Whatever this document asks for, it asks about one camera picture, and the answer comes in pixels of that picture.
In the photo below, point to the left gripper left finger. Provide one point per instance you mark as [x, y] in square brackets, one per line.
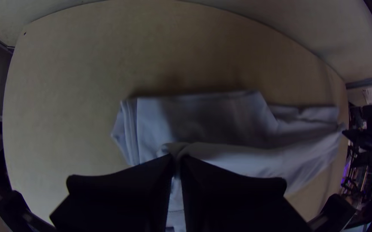
[118, 199]

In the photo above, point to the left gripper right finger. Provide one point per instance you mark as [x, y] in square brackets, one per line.
[234, 206]

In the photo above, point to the light grey t-shirt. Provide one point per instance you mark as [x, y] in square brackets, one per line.
[211, 122]

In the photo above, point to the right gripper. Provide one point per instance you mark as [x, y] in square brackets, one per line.
[364, 140]

